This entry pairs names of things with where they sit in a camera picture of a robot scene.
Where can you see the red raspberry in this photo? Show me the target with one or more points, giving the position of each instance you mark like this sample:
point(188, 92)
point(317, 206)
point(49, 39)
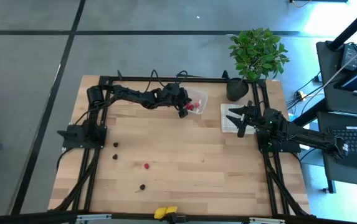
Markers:
point(146, 166)

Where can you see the black desk leg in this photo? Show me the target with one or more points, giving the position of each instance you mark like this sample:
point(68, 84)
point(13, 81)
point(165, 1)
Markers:
point(309, 114)

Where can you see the red strawberry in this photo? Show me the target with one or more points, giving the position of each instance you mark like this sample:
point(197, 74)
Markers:
point(191, 106)

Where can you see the green leafy plant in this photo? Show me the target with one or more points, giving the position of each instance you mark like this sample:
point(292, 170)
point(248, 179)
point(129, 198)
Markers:
point(256, 53)

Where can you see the black pole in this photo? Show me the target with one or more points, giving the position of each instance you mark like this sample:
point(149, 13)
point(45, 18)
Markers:
point(352, 26)

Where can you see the black aluminium rig frame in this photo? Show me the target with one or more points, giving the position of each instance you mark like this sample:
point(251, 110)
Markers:
point(128, 78)

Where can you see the folded plaid cloth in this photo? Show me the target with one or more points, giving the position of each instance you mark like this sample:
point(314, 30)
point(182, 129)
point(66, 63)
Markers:
point(229, 128)

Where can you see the dark cherry with stem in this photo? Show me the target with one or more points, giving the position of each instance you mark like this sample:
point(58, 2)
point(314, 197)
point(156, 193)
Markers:
point(142, 187)

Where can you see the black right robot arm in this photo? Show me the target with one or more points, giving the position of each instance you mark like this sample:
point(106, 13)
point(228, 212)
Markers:
point(306, 135)

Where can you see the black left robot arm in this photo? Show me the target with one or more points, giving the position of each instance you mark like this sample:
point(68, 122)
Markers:
point(128, 95)

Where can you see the yellow lemon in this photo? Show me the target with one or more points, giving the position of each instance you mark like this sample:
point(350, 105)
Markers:
point(171, 209)
point(160, 213)

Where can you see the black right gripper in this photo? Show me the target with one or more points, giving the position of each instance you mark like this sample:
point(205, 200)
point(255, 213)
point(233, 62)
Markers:
point(254, 118)

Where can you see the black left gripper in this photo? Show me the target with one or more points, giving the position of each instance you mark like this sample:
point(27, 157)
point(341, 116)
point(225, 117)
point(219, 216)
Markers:
point(175, 96)

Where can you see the clear plastic tupperware container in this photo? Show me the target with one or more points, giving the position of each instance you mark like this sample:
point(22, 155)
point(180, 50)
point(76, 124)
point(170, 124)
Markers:
point(203, 96)

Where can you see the black plant pot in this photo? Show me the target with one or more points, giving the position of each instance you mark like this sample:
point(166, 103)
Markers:
point(236, 90)

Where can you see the black power adapter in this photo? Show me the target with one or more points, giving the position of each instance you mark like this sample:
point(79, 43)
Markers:
point(351, 56)

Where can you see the black table-level camera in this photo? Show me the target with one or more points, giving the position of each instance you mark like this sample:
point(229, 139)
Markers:
point(175, 218)

